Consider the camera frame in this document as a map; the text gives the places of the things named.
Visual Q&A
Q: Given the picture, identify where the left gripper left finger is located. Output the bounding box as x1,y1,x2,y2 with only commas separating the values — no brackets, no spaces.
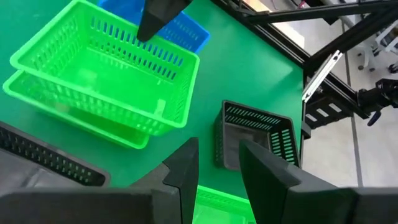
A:
130,136,200,224

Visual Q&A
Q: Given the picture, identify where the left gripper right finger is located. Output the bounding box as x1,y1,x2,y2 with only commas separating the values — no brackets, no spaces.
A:
238,139,359,224

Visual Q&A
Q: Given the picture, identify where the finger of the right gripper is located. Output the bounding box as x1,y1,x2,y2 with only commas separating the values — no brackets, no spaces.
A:
136,0,194,43

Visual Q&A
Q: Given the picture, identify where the blue plastic slotted basket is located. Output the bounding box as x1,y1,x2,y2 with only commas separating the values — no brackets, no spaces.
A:
98,0,211,54

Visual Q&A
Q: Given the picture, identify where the black plastic slotted basket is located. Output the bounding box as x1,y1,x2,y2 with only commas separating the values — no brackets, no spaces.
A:
0,121,111,197
213,100,301,171

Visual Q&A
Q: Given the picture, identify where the green plastic slotted basket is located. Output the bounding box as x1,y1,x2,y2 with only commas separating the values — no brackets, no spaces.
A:
192,185,257,224
2,70,150,150
9,0,201,137

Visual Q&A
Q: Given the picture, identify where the light wooden table board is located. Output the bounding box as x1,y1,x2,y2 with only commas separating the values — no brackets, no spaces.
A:
244,0,306,49

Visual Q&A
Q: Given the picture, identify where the white wheeled stand base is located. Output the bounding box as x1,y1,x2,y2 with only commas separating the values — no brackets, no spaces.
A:
357,18,398,74

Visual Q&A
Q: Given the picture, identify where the long white metal bracket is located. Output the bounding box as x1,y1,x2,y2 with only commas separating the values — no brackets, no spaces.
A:
302,49,344,103

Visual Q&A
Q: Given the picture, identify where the black clamp mount blue knob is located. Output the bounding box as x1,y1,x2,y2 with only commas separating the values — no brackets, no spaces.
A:
356,77,398,127

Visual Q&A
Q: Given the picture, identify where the black aluminium table frame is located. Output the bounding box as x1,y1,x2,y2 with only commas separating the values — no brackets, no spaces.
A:
211,0,398,141

